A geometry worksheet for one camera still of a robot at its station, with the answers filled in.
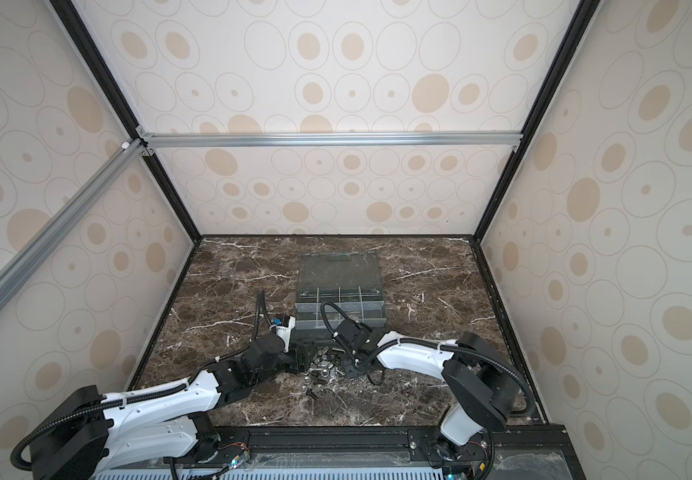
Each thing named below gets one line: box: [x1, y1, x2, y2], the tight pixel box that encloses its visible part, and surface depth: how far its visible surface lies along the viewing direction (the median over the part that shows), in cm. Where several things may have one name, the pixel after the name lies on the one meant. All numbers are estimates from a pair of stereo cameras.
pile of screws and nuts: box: [301, 346, 346, 399], surface depth 87 cm
